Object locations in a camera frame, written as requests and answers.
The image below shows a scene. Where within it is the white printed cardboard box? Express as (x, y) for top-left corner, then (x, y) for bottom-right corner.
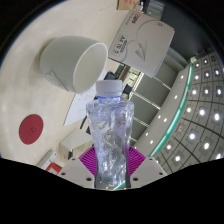
(108, 9), (176, 79)

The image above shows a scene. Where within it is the flat round red coaster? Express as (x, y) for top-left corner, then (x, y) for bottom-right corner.
(18, 113), (45, 145)

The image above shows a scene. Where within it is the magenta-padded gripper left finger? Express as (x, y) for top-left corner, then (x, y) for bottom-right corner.
(59, 147), (99, 189)

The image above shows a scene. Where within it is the white ceramic mug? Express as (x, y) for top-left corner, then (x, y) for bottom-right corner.
(39, 35), (109, 95)

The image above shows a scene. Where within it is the clear plastic water bottle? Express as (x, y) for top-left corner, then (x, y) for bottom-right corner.
(85, 79), (135, 187)

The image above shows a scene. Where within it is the group of ceiling lights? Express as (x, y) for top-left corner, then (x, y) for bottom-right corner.
(146, 56), (224, 164)

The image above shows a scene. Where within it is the white paper sheet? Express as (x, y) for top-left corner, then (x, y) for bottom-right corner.
(63, 68), (108, 127)

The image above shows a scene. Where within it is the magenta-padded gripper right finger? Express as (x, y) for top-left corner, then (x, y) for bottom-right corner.
(125, 146), (168, 189)

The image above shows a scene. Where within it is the white remote control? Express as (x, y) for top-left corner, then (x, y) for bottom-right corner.
(36, 149), (58, 168)

